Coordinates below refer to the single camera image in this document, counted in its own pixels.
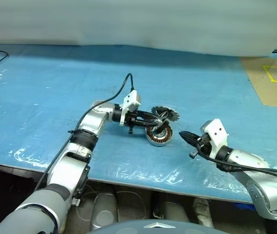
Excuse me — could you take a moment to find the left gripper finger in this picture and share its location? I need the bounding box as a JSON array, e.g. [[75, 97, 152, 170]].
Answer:
[[138, 110, 160, 121], [135, 118, 159, 128]]

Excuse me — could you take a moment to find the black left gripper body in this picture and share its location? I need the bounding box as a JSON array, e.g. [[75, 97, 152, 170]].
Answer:
[[125, 109, 146, 135]]

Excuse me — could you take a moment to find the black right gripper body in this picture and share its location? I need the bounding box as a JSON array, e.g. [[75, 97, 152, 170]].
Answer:
[[188, 133, 214, 159]]

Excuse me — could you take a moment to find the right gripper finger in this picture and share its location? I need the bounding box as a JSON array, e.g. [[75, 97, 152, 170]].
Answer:
[[179, 131, 200, 140], [181, 135, 200, 147]]

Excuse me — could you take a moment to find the motor stator with copper windings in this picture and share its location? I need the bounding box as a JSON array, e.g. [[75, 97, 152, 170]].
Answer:
[[145, 124, 173, 147]]

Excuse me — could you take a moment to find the silver rotor cap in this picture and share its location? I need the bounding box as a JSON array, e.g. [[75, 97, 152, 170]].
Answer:
[[151, 105, 180, 122]]

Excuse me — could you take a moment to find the white crumpled wrap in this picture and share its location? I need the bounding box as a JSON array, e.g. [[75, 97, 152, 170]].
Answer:
[[192, 198, 214, 228]]

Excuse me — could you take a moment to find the grey rounded shell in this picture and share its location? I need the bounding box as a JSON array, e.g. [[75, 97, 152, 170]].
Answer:
[[155, 201, 190, 222], [90, 192, 119, 231]]

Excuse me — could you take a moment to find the brown cardboard sheet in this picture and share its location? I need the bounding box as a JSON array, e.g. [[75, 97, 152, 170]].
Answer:
[[240, 56, 277, 109]]

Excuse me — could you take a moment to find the grey robot torso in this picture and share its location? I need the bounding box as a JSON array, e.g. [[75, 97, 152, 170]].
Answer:
[[86, 218, 223, 234]]

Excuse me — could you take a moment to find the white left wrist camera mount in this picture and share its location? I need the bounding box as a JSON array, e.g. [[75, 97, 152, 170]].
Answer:
[[119, 89, 143, 127]]

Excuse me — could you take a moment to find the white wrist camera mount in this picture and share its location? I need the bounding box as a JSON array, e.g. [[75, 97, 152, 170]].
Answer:
[[200, 118, 229, 159], [119, 89, 143, 127]]

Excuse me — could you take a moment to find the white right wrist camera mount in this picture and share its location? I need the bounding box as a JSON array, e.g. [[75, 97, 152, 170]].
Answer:
[[200, 118, 229, 159]]

